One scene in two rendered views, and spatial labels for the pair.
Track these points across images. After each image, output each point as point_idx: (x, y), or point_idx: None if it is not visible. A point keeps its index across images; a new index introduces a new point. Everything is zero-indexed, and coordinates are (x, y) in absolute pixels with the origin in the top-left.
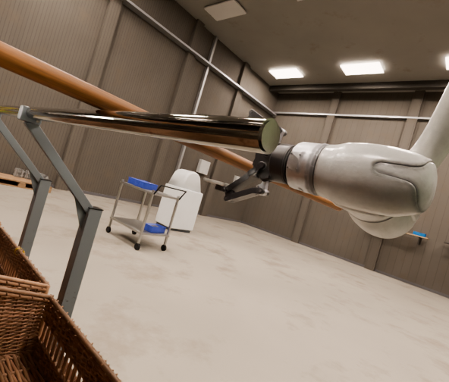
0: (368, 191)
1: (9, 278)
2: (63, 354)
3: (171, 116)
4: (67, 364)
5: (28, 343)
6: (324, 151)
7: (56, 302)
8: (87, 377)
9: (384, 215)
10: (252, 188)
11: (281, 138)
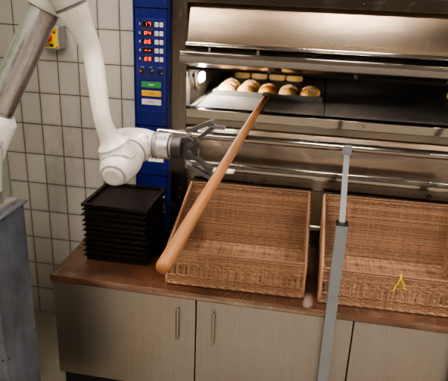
0: None
1: (322, 249)
2: (267, 276)
3: None
4: (282, 304)
5: (314, 299)
6: None
7: (294, 261)
8: (238, 267)
9: None
10: (194, 164)
11: (186, 133)
